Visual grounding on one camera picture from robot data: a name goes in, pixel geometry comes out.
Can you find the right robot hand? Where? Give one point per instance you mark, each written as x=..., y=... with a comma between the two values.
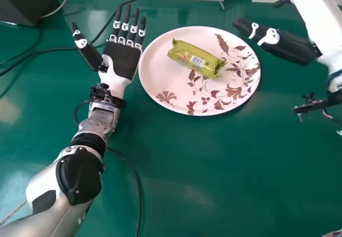
x=318, y=15

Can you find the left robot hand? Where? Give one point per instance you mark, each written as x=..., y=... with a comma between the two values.
x=120, y=63

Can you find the yellow-green biscuit packet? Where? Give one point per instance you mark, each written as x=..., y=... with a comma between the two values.
x=195, y=59

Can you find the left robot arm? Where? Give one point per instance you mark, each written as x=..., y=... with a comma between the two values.
x=77, y=178

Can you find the plate with brown leaf pattern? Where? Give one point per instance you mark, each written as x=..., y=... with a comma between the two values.
x=171, y=87

